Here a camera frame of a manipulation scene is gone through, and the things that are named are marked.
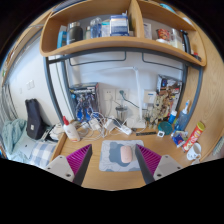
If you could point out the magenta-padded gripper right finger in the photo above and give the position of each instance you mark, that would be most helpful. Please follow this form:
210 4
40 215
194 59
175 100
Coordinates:
155 165

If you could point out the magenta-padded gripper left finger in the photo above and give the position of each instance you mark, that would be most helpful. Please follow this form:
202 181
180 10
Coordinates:
71 165

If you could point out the pink computer mouse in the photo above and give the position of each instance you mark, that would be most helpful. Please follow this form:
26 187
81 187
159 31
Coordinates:
126 154

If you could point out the grey blue-patterned mouse pad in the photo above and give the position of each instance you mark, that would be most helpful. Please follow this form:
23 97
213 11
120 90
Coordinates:
108 156

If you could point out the plaid pillow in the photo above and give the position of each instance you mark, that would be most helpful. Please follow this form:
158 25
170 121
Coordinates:
43 153

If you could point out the small white cube clock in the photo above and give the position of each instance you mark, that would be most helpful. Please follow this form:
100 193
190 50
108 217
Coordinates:
161 134

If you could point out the white bottle with red cap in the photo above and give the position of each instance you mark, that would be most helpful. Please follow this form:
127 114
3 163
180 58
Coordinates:
71 132

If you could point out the black ruler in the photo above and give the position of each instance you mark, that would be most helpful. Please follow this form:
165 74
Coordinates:
145 133

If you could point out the blue snack packet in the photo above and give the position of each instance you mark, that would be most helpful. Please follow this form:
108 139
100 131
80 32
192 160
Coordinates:
179 138

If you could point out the teal round tin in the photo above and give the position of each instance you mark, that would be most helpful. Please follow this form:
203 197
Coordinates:
165 127

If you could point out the white mug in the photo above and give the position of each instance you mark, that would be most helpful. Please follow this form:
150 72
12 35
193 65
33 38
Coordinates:
193 152

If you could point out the small white power adapter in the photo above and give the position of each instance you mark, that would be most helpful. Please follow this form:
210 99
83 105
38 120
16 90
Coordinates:
85 125

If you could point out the white power strip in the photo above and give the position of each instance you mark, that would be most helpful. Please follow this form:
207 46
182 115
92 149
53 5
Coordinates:
125 129

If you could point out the large white power adapter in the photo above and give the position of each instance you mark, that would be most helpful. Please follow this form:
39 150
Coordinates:
94 124

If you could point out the red chips can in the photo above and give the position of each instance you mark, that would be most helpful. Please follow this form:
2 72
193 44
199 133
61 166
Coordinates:
194 136

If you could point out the small blue white-capped bottle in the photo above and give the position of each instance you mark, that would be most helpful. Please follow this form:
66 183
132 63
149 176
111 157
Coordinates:
172 117

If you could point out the tan robot figure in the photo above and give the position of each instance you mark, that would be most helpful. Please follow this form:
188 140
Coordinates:
156 111

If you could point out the black backpack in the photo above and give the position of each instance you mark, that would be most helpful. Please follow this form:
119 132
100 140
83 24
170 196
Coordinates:
35 120

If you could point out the steel cup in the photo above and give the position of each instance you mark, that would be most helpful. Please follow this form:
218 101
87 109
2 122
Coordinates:
121 114

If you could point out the green blanket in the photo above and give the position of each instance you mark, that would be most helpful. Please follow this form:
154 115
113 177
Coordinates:
13 135

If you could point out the blue robot model kit box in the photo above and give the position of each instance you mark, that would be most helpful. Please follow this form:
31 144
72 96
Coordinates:
85 100

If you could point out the white desk lamp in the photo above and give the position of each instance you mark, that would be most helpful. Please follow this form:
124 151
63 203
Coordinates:
137 93

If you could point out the colourful printed toy box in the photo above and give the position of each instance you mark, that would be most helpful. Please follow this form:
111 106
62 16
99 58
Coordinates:
171 90

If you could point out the wooden shelf unit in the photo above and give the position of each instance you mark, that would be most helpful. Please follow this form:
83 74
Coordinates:
116 42

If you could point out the white wall box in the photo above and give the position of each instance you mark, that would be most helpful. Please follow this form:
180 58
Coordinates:
150 97

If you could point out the grey metal desk frame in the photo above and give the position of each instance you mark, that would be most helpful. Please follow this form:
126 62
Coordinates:
50 86

